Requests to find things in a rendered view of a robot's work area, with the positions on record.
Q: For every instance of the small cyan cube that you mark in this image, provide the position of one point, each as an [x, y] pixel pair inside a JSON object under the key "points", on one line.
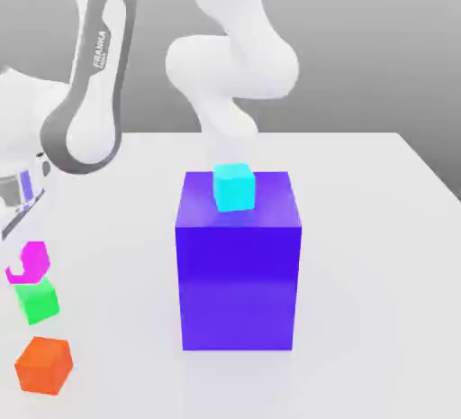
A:
{"points": [[234, 188]]}

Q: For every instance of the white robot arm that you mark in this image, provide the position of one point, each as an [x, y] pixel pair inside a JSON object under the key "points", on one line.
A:
{"points": [[97, 65]]}

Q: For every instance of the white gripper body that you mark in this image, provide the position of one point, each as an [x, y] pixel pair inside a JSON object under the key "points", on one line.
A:
{"points": [[21, 222]]}

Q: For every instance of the large purple box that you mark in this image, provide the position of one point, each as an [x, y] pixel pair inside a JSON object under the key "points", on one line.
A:
{"points": [[237, 282]]}

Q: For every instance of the small orange cube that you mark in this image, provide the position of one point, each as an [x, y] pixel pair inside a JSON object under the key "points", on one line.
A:
{"points": [[43, 366]]}

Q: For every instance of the small magenta cube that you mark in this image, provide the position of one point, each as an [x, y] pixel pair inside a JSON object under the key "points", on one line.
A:
{"points": [[35, 260]]}

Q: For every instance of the small green cube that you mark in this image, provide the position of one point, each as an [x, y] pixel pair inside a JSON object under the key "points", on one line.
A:
{"points": [[38, 303]]}

